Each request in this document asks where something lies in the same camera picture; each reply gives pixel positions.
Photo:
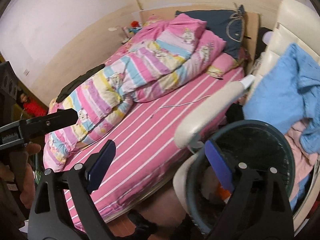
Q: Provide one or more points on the person's left hand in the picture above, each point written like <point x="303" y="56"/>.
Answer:
<point x="28" y="190"/>

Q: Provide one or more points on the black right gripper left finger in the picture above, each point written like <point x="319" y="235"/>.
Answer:
<point x="49" y="216"/>

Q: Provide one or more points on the pink striped bed mattress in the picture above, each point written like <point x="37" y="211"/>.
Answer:
<point x="146" y="155"/>

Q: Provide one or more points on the cream leather office chair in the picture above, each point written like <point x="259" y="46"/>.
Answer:
<point x="295" y="23"/>

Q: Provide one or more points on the dark blue pillow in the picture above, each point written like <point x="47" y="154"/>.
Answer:
<point x="226" y="24"/>

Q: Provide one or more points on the red dressed doll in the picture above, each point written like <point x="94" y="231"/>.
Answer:
<point x="30" y="106"/>

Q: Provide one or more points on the black cloth on quilt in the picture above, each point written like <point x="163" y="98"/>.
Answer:
<point x="77" y="82"/>

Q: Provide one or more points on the dark teal trash bin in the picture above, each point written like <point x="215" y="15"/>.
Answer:
<point x="256" y="143"/>

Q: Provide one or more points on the pink garment on chair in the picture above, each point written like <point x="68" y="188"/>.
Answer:
<point x="304" y="162"/>

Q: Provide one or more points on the colourful toy on bed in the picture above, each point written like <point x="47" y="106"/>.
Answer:
<point x="134" y="28"/>

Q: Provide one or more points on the light blue knitted garment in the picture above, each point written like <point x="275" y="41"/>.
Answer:
<point x="287" y="94"/>

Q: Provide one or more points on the pink small pillow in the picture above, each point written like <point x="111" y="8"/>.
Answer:
<point x="223" y="64"/>

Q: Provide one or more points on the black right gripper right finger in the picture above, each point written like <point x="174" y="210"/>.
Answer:
<point x="258" y="207"/>

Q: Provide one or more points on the pink cartoon striped quilt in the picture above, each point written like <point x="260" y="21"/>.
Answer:
<point x="161" y="57"/>

